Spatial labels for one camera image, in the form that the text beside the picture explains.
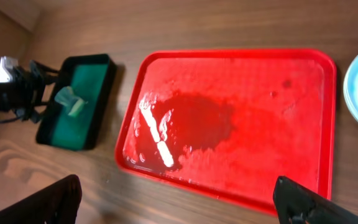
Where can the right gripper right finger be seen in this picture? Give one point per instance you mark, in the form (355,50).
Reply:
(295,204)

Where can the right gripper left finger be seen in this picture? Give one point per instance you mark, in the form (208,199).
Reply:
(58,204)

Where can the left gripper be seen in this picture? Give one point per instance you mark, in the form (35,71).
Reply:
(32,85)

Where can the green scrubbing sponge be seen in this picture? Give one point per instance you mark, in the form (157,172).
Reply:
(72,103)

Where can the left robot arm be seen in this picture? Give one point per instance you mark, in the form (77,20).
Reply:
(10,99)

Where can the black tray with water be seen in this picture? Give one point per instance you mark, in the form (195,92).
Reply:
(91,78)

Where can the red plastic tray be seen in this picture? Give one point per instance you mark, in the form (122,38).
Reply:
(227,123)

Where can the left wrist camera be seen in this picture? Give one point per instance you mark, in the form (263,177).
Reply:
(7,65)

